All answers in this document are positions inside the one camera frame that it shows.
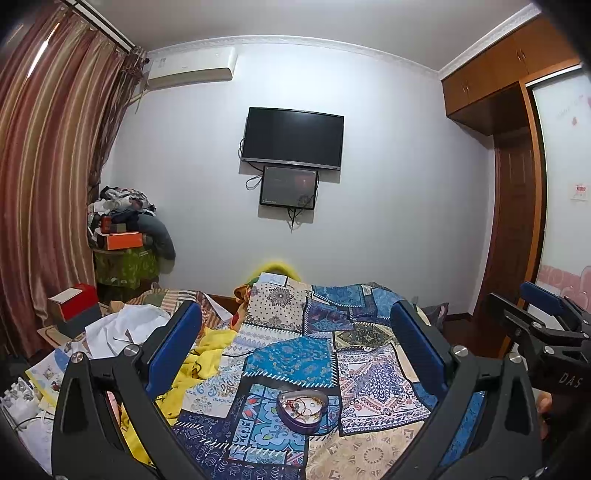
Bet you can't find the heart-shaped jewelry box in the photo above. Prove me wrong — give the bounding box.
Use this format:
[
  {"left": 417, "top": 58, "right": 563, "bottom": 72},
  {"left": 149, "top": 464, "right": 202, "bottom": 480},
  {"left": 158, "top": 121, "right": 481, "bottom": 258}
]
[{"left": 276, "top": 390, "right": 329, "bottom": 435}]

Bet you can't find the right hand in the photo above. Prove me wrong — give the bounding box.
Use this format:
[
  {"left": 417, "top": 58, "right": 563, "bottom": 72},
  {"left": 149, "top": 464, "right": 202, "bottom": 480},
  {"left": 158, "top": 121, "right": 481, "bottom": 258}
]
[{"left": 536, "top": 391, "right": 554, "bottom": 440}]

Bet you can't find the brown wooden door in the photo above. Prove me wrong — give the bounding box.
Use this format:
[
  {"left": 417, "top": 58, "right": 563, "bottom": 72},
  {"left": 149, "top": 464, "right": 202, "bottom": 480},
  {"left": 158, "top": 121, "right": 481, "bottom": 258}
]
[{"left": 472, "top": 82, "right": 545, "bottom": 358}]

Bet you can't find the white cloth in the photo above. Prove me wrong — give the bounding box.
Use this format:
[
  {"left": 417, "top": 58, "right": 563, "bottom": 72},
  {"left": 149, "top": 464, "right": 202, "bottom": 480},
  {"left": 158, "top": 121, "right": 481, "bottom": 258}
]
[{"left": 85, "top": 304, "right": 170, "bottom": 359}]

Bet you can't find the red and white box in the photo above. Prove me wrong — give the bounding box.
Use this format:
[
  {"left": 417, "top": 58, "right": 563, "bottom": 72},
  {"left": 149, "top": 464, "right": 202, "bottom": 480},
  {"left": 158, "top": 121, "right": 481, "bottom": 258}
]
[{"left": 48, "top": 283, "right": 98, "bottom": 322}]

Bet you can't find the yellow cloth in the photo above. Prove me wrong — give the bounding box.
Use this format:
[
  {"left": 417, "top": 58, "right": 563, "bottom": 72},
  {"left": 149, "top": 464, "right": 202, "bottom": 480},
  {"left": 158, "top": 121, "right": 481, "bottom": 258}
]
[{"left": 119, "top": 261, "right": 302, "bottom": 467}]

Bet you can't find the striped brown cloth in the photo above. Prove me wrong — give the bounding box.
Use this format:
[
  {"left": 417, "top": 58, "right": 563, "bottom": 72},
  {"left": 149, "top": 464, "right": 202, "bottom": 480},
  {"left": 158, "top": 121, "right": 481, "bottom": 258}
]
[{"left": 126, "top": 288, "right": 238, "bottom": 339}]

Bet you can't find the green patterned cloth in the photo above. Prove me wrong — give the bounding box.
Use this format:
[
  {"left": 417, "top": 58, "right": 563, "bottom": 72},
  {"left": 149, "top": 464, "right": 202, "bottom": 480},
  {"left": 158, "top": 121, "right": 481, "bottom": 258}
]
[{"left": 93, "top": 247, "right": 159, "bottom": 289}]

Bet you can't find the patchwork patterned bedspread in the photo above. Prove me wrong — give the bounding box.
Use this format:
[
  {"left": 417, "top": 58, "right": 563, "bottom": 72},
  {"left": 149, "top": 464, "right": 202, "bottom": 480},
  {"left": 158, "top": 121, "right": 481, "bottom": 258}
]
[{"left": 173, "top": 279, "right": 436, "bottom": 479}]

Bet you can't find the orange box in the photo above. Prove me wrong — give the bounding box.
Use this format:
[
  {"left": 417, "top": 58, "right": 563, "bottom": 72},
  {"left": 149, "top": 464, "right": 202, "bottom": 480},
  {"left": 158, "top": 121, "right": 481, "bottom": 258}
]
[{"left": 97, "top": 232, "right": 143, "bottom": 251}]

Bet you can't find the white wardrobe sliding door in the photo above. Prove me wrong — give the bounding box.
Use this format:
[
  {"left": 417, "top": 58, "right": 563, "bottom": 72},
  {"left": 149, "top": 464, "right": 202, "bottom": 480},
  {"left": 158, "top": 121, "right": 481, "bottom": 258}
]
[{"left": 527, "top": 65, "right": 590, "bottom": 311}]

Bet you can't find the pile of clothes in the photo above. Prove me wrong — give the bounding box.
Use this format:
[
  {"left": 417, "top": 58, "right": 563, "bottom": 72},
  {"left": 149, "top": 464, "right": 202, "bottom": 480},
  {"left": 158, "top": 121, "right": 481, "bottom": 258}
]
[{"left": 87, "top": 186, "right": 176, "bottom": 261}]

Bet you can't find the wooden upper cabinet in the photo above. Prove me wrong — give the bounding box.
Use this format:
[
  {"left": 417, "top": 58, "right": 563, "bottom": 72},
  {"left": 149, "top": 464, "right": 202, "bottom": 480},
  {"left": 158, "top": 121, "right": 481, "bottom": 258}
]
[{"left": 442, "top": 15, "right": 577, "bottom": 136}]

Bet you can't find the striped red curtain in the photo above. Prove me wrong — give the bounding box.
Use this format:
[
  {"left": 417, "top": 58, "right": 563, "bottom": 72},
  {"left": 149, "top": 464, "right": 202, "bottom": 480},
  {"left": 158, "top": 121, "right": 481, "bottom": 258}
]
[{"left": 1, "top": 1, "right": 146, "bottom": 357}]

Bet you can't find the white air conditioner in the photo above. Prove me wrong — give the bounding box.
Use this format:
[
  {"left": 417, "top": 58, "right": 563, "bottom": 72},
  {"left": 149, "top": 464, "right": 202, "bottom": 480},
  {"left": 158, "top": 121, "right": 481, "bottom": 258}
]
[{"left": 146, "top": 47, "right": 238, "bottom": 90}]

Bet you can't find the small dark wall monitor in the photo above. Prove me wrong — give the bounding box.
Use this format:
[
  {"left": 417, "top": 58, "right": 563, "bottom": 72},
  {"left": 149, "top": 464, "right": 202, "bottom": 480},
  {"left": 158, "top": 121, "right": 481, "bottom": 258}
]
[{"left": 259, "top": 165, "right": 318, "bottom": 210}]

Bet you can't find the black wall television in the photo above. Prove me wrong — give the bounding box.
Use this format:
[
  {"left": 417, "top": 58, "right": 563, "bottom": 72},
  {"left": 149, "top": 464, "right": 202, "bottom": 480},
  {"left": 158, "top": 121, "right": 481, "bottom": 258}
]
[{"left": 242, "top": 107, "right": 345, "bottom": 170}]

